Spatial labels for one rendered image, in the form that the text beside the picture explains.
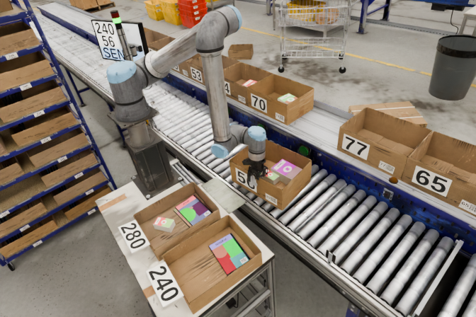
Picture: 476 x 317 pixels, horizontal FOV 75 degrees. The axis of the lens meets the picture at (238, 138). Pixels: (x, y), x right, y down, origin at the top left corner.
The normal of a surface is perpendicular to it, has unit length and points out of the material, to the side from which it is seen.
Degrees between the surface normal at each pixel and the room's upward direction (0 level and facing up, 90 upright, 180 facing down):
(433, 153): 90
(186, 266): 1
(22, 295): 0
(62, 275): 0
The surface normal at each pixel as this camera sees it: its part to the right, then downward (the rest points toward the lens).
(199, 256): -0.11, -0.80
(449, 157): -0.74, 0.45
